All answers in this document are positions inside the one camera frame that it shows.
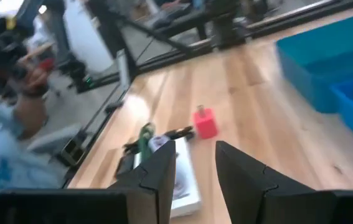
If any pink cube charger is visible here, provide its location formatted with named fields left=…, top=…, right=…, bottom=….
left=192, top=105, right=220, bottom=140

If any large teal plastic bin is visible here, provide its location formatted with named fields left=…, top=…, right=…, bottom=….
left=275, top=10, right=353, bottom=114

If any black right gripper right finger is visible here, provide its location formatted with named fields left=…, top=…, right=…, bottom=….
left=215, top=140, right=336, bottom=224

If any white card reader box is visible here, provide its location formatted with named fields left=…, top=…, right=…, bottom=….
left=133, top=136, right=203, bottom=219

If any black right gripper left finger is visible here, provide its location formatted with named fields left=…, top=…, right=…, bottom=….
left=109, top=139, right=177, bottom=224

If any black power adapter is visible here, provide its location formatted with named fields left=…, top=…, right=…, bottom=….
left=113, top=153, right=137, bottom=180

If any black cable with red strap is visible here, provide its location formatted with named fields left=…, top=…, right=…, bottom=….
left=123, top=125, right=196, bottom=155

